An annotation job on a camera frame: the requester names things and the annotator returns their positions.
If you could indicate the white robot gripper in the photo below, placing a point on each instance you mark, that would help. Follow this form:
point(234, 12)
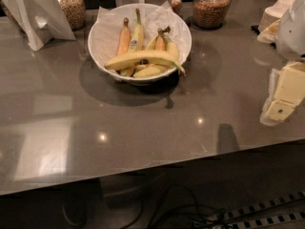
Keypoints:
point(292, 35)

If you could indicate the long yellow front banana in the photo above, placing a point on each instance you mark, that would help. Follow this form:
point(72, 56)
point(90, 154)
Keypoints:
point(133, 60)

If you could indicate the right yellow banana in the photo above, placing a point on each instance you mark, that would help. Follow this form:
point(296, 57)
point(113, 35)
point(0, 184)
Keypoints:
point(171, 47)

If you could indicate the small orange banana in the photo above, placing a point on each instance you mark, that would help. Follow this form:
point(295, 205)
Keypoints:
point(159, 42)

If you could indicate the small lower yellow banana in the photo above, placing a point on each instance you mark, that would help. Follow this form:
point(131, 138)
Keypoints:
point(150, 71)

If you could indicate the yellow banana with blue sticker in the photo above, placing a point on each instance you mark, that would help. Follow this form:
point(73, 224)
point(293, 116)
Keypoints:
point(137, 34)

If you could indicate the orange-tinted banana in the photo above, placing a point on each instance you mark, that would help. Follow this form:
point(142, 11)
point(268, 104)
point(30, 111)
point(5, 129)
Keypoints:
point(125, 37)

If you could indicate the white paper bowl liner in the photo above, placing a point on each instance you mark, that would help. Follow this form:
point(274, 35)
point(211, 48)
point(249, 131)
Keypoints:
point(106, 32)

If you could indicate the yellow napkin by plates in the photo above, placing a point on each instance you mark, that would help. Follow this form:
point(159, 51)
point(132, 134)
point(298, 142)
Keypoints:
point(268, 31)

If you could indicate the stack of white paper plates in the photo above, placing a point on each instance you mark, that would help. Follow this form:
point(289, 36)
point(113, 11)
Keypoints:
point(274, 13)

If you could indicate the black white checkered floor strip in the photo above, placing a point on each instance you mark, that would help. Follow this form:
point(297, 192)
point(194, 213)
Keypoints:
point(259, 215)

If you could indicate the right glass jar of nuts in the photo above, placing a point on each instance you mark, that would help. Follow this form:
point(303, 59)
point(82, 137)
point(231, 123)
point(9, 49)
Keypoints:
point(210, 14)

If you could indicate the glass jar of nuts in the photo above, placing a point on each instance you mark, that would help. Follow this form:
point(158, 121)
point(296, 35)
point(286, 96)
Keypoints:
point(176, 6)
point(75, 12)
point(210, 14)

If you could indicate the middle glass jar of nuts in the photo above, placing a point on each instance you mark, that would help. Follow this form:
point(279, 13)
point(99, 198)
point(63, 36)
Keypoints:
point(176, 6)

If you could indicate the left glass jar of nuts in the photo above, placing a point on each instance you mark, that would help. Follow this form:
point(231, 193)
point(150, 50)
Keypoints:
point(75, 12)

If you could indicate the white folded paper sign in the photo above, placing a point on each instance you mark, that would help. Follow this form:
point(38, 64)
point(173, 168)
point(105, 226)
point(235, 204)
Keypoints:
point(41, 20)

